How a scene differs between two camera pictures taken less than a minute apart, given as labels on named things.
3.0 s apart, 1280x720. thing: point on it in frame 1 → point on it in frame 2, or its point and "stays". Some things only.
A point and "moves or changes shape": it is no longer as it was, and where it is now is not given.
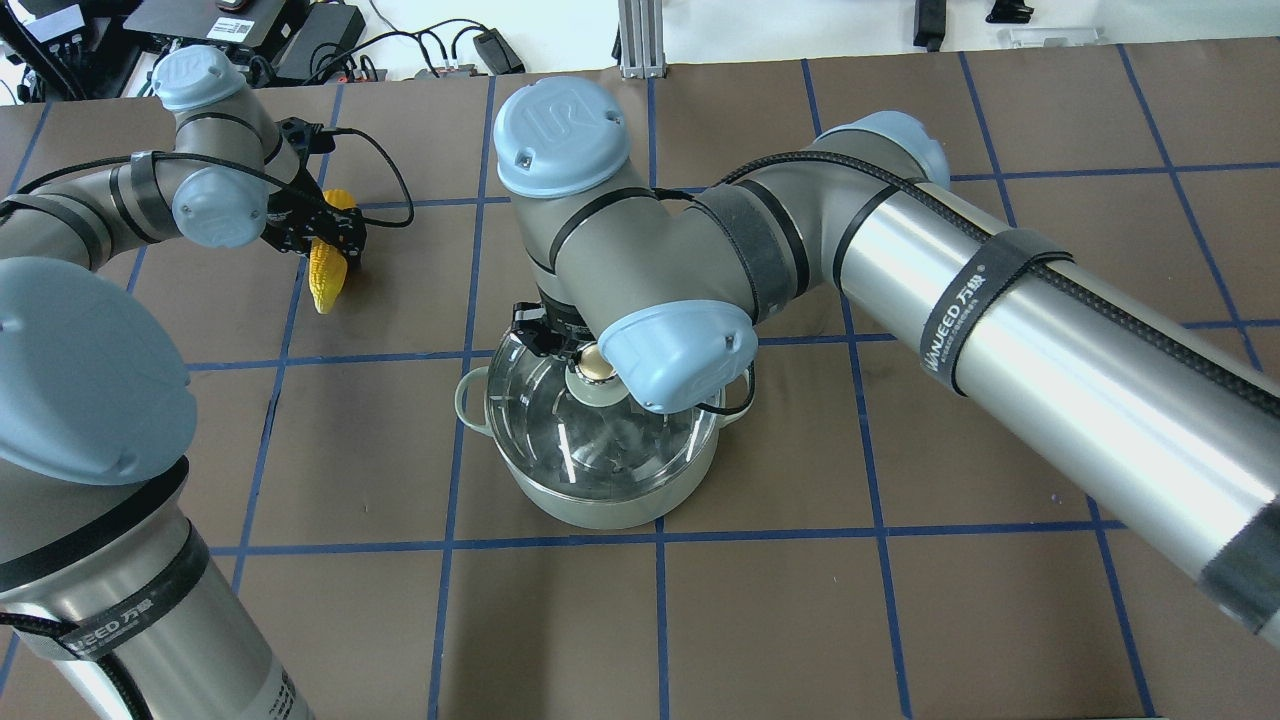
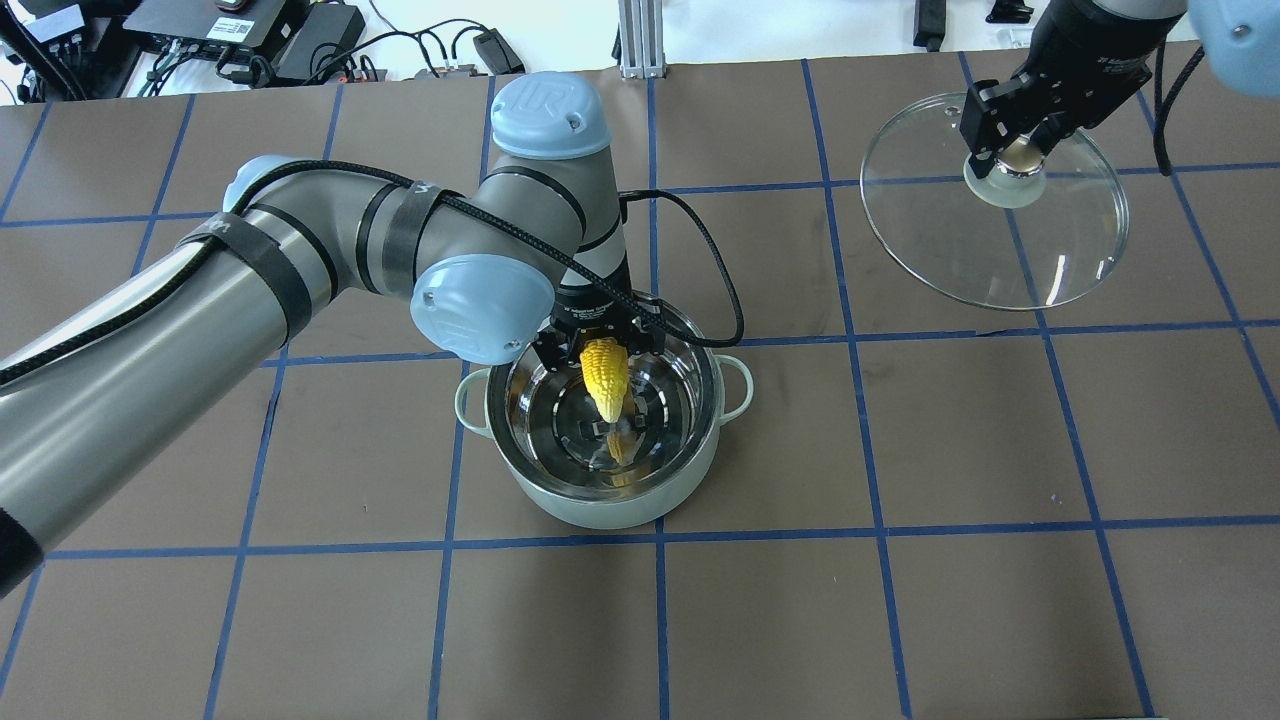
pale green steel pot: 581,447 stays
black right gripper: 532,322 → 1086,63
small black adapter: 497,53 stays
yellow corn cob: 327,266 moves or changes shape
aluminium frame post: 641,39 stays
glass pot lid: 575,428 → 1031,230
